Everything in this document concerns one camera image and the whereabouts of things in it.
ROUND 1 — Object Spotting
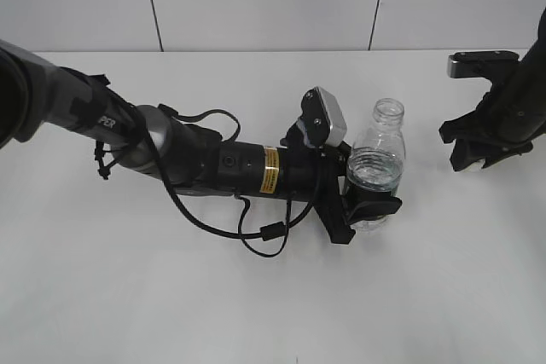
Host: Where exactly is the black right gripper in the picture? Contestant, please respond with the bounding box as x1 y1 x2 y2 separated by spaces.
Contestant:
439 61 545 172

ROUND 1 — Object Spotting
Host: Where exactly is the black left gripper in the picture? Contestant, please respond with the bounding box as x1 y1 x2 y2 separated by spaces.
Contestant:
200 142 403 245

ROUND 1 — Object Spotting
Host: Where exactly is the white green bottle cap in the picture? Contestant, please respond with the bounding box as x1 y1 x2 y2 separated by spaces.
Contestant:
466 159 485 172

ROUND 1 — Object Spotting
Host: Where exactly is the clear plastic water bottle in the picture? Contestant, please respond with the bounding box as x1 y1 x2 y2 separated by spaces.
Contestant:
345 97 406 232

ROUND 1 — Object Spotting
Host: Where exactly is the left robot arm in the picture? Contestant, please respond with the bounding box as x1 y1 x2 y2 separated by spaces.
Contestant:
1 42 402 245

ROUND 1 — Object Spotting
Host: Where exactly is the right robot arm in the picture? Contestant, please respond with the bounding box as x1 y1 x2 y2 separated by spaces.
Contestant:
439 16 545 172

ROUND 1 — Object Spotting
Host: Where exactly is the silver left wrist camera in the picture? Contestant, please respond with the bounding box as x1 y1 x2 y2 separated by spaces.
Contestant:
296 86 347 148

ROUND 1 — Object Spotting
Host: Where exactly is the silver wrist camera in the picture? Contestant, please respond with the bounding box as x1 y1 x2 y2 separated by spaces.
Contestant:
296 86 347 148
447 50 520 82

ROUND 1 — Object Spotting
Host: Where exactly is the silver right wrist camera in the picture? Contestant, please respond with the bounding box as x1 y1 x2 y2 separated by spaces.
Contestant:
447 50 520 82

